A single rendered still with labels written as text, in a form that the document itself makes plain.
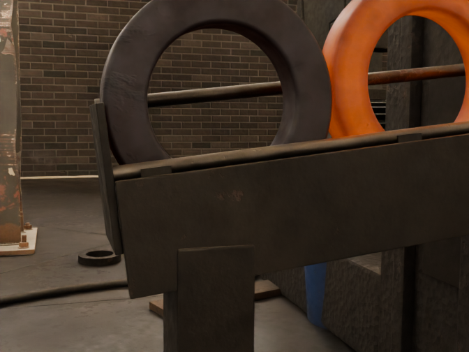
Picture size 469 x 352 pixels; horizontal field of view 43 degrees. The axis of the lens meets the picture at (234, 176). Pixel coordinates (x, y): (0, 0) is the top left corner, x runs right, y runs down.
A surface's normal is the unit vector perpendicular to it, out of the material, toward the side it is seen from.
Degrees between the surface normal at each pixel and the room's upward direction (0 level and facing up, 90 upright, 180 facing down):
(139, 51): 90
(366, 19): 90
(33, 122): 90
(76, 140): 90
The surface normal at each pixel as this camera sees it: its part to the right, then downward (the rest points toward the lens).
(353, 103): 0.29, 0.09
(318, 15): -0.89, 0.04
